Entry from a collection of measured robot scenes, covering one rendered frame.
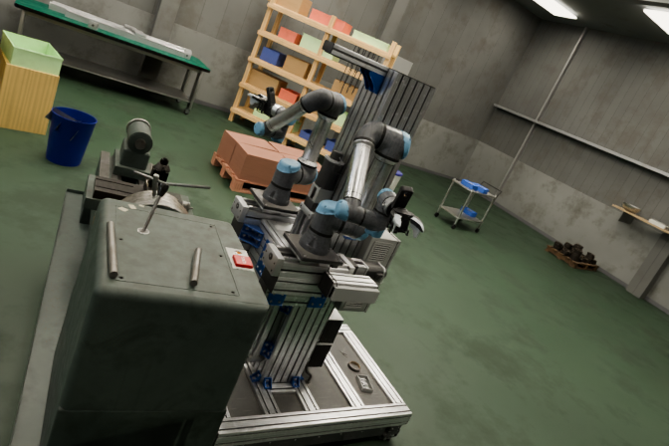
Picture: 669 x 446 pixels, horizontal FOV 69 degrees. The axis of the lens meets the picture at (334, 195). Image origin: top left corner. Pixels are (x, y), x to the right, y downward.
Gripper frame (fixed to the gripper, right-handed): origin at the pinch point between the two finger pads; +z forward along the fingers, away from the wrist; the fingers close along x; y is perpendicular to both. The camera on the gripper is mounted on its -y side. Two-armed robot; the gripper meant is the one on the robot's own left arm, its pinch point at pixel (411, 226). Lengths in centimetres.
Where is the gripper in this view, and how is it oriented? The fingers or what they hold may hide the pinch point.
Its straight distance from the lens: 165.1
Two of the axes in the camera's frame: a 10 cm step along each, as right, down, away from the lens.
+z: 1.3, 3.4, -9.3
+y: -2.6, 9.2, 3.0
